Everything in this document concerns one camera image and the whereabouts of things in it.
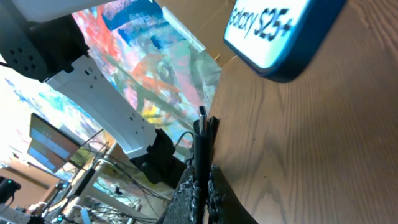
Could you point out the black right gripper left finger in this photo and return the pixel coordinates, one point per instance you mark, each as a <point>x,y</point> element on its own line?
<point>184,207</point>

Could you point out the cardboard box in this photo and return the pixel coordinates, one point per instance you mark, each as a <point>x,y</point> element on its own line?
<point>206,20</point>

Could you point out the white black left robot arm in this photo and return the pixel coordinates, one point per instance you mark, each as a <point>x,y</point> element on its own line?
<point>41,41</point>

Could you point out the blue screen Galaxy smartphone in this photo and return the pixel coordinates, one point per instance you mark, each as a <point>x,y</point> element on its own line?
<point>279,38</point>

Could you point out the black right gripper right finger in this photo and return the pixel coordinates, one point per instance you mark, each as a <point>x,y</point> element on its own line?
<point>223,205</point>

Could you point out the computer monitor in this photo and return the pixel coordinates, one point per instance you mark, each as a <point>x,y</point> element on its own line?
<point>50,146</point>

